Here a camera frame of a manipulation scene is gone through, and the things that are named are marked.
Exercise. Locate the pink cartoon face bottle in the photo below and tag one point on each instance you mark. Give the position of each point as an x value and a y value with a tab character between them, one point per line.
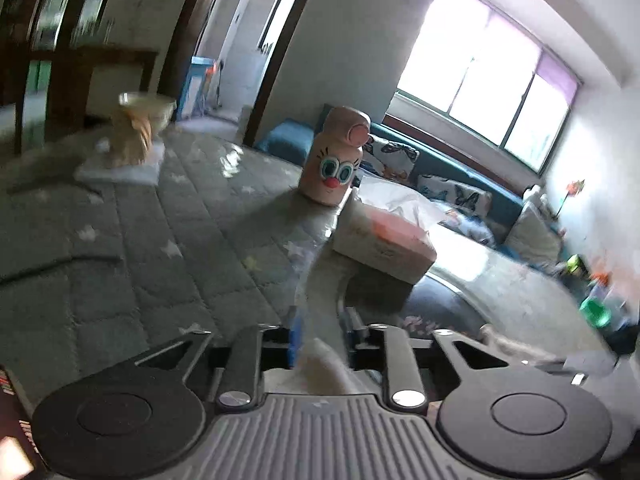
330	160

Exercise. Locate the grey cushion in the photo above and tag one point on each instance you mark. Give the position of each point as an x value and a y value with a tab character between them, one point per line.
535	237

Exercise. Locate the large butterfly print pillow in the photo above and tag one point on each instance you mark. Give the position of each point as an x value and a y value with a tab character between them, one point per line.
392	157

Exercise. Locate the green and black toy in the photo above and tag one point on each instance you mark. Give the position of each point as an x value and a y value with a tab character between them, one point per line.
575	265

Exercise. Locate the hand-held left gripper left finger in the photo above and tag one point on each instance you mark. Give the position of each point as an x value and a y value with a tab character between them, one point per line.
296	340

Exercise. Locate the sliding glass window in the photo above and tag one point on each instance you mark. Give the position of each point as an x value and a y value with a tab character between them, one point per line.
480	75

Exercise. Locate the white paper sheet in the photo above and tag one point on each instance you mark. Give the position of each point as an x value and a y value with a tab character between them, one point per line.
135	172

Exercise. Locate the small butterfly print pillow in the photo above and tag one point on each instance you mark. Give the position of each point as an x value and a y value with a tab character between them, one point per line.
457	195

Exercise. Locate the green plastic bowl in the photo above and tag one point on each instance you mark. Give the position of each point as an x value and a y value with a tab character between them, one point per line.
596	312

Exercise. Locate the dark wooden display cabinet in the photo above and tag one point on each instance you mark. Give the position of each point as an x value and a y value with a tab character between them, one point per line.
75	60

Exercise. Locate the colourful pinwheel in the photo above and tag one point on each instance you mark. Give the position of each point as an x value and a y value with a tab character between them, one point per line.
574	190

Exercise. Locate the dark wooden door frame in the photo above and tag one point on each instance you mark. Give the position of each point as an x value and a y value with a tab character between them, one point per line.
182	25

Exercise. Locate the small blue cabinet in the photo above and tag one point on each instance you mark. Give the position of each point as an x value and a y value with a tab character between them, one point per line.
197	90

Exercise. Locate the blue sofa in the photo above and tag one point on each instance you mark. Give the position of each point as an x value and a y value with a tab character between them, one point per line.
290	135

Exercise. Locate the white tissue box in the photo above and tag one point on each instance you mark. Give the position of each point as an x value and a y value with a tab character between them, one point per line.
382	245

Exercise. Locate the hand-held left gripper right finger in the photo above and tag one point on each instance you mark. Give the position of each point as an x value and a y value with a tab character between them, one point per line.
346	332

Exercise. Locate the grey plush toy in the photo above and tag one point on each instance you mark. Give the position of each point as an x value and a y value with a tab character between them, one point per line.
534	196

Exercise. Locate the dark printed object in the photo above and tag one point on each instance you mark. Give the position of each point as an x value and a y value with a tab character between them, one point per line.
17	410

